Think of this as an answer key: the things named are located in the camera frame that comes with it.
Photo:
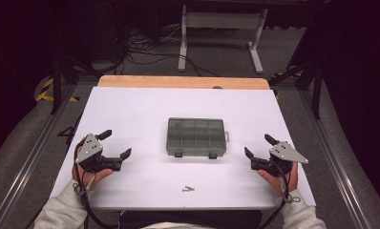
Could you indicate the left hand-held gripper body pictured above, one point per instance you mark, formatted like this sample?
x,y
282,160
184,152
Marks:
x,y
88,149

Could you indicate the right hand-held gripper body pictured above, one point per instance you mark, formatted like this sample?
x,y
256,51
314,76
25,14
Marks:
x,y
286,152

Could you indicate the smoky clear compartment box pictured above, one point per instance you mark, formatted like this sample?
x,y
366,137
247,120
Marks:
x,y
196,136

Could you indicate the small silver screw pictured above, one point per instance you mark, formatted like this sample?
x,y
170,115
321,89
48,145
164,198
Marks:
x,y
185,190
190,188

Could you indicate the person's left hand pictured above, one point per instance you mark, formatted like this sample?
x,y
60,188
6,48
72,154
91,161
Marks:
x,y
89,179

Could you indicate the person's right hand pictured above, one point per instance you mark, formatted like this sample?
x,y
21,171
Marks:
x,y
282,184

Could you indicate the white board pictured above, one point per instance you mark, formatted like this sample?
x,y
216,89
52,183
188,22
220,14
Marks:
x,y
140,127

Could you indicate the black metal stand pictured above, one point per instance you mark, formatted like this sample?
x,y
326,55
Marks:
x,y
317,86
57,79

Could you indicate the wooden table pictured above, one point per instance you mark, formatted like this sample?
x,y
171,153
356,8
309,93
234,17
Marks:
x,y
165,81

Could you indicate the person's dark clothed lap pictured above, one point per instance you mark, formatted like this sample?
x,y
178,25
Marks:
x,y
191,218

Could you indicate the white metal stand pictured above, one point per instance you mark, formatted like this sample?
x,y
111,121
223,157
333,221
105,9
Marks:
x,y
223,20

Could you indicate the aluminium floor rail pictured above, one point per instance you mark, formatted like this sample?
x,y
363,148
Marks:
x,y
29,162
337,159

